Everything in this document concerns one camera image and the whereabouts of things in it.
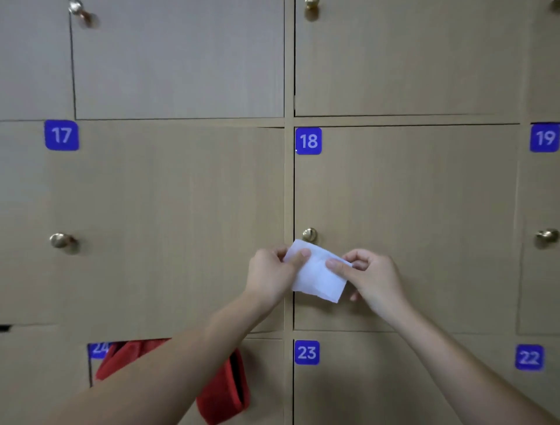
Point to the person's left hand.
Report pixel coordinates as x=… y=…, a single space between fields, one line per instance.
x=267 y=276

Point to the brass locker door knob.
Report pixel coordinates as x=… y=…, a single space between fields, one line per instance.
x=311 y=3
x=76 y=8
x=60 y=240
x=547 y=236
x=309 y=235

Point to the person's right hand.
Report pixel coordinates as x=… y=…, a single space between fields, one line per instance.
x=378 y=282

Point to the person's left forearm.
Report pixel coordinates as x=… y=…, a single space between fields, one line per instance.
x=183 y=363

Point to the white tissue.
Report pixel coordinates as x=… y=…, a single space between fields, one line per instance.
x=317 y=278

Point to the blue square number label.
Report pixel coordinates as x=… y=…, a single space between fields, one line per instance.
x=529 y=357
x=544 y=138
x=98 y=349
x=307 y=353
x=308 y=141
x=61 y=135

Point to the red fabric bag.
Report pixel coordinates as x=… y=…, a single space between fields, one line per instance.
x=223 y=394

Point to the person's left thumb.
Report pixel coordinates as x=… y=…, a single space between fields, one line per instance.
x=299 y=257

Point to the person's right forearm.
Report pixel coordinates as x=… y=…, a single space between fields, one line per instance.
x=459 y=372

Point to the person's right middle finger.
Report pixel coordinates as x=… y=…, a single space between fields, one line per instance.
x=362 y=264

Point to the person's right thumb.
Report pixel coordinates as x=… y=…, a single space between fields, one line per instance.
x=340 y=270

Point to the beige wooden locker cabinet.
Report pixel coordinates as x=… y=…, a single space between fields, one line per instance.
x=175 y=197

